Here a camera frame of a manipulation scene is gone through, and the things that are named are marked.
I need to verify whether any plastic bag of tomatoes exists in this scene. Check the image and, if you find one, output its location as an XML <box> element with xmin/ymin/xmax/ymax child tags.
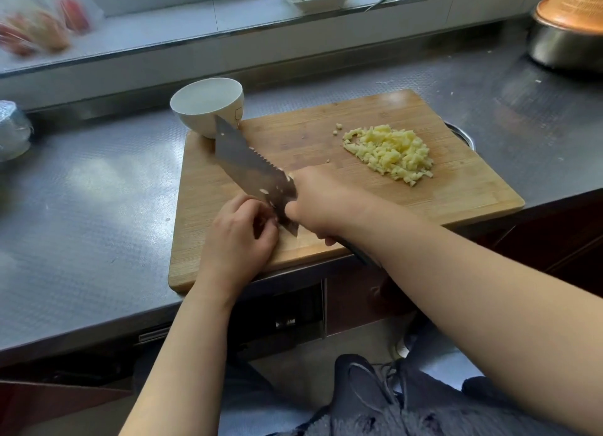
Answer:
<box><xmin>0</xmin><ymin>0</ymin><xmax>105</xmax><ymax>59</ymax></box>

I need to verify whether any white ceramic bowl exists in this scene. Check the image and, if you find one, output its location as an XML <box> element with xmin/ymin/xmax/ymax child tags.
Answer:
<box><xmin>170</xmin><ymin>77</ymin><xmax>245</xmax><ymax>140</ymax></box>

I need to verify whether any person's right hand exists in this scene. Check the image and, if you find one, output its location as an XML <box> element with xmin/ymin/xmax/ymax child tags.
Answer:
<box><xmin>285</xmin><ymin>167</ymin><xmax>383</xmax><ymax>255</ymax></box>

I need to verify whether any orange plastic colander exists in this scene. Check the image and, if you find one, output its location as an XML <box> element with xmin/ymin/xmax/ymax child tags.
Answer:
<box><xmin>534</xmin><ymin>0</ymin><xmax>603</xmax><ymax>32</ymax></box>

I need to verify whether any person's left forearm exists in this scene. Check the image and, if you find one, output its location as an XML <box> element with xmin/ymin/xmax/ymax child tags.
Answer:
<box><xmin>118</xmin><ymin>280</ymin><xmax>246</xmax><ymax>436</ymax></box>

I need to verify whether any person's dark grey clothing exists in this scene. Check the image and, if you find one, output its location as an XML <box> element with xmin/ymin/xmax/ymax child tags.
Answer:
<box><xmin>133</xmin><ymin>325</ymin><xmax>582</xmax><ymax>436</ymax></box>

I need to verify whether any person's right forearm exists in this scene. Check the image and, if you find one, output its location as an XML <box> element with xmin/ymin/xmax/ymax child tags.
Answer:
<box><xmin>363</xmin><ymin>204</ymin><xmax>603</xmax><ymax>436</ymax></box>

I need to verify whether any pile of diced potato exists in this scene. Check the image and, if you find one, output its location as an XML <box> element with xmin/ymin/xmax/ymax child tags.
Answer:
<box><xmin>333</xmin><ymin>123</ymin><xmax>435</xmax><ymax>188</ymax></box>

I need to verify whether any wooden cutting board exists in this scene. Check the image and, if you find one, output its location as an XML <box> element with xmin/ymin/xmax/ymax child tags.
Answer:
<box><xmin>168</xmin><ymin>89</ymin><xmax>526</xmax><ymax>294</ymax></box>

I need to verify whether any steel sink strainer rim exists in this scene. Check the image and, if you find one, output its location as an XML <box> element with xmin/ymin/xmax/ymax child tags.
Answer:
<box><xmin>444</xmin><ymin>121</ymin><xmax>476</xmax><ymax>151</ymax></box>

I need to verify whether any steel cleaver knife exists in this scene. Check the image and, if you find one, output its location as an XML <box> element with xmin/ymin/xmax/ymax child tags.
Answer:
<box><xmin>214</xmin><ymin>115</ymin><xmax>380</xmax><ymax>268</ymax></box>

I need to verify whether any steel pot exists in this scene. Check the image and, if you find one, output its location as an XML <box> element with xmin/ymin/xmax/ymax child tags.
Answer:
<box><xmin>526</xmin><ymin>19</ymin><xmax>603</xmax><ymax>73</ymax></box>

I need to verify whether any person's left hand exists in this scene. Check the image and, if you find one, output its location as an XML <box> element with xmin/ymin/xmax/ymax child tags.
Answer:
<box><xmin>194</xmin><ymin>194</ymin><xmax>281</xmax><ymax>296</ymax></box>

